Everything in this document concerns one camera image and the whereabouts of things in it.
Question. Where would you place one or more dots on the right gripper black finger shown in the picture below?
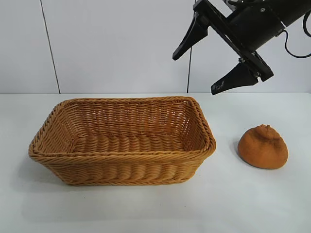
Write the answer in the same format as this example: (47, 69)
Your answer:
(238, 78)
(194, 32)

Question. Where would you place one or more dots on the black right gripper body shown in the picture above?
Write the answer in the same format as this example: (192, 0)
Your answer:
(252, 26)

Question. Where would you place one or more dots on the wrinkled orange fruit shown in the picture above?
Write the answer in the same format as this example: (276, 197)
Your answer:
(263, 150)

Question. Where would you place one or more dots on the woven wicker basket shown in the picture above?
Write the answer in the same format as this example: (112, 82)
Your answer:
(121, 167)

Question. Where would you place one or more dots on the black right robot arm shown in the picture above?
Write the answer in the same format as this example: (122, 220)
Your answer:
(291, 9)

